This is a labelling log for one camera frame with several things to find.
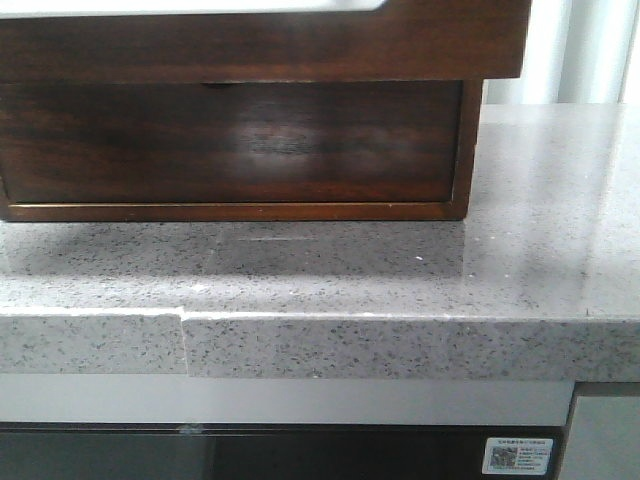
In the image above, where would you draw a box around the wooden drawer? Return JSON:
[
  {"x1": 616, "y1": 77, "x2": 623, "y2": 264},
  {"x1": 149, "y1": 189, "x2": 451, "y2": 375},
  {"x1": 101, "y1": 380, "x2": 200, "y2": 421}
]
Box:
[
  {"x1": 0, "y1": 79, "x2": 465, "y2": 205},
  {"x1": 1, "y1": 1, "x2": 531, "y2": 84}
]

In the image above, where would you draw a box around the dark wooden drawer cabinet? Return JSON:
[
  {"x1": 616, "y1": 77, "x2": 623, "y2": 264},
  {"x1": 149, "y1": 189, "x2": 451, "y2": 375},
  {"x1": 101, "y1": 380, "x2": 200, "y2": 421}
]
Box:
[{"x1": 0, "y1": 78, "x2": 485, "y2": 223}]

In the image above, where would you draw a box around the white QR code sticker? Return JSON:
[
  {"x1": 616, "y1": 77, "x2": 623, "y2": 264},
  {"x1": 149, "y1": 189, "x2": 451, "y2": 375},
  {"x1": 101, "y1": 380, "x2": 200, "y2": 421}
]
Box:
[{"x1": 482, "y1": 437, "x2": 554, "y2": 476}]

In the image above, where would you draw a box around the grey cabinet door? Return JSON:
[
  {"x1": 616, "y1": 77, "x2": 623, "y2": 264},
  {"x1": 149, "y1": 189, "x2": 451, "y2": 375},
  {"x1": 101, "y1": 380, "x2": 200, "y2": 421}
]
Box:
[{"x1": 559, "y1": 383, "x2": 639, "y2": 479}]

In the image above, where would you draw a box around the black appliance under counter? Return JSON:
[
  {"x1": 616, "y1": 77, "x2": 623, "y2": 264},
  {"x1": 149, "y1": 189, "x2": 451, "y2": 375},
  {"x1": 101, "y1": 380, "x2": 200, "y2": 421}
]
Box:
[{"x1": 1, "y1": 423, "x2": 563, "y2": 479}]

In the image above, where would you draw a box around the white item atop cabinet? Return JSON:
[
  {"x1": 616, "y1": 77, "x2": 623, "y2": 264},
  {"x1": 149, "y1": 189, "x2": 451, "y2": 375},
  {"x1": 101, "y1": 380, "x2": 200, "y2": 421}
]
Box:
[{"x1": 1, "y1": 0, "x2": 385, "y2": 19}]

